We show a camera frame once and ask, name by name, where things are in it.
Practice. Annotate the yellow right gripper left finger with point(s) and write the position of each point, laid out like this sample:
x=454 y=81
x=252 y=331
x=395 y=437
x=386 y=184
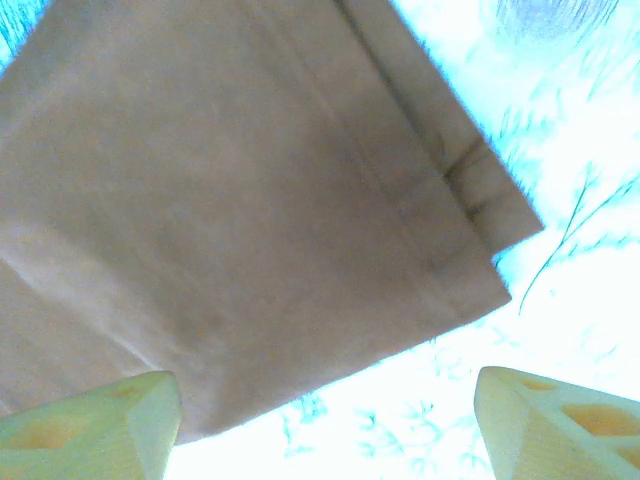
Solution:
x=85 y=435

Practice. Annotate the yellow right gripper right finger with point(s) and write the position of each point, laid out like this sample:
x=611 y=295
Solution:
x=540 y=440

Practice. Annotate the brown trousers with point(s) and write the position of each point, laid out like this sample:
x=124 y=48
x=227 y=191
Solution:
x=225 y=200

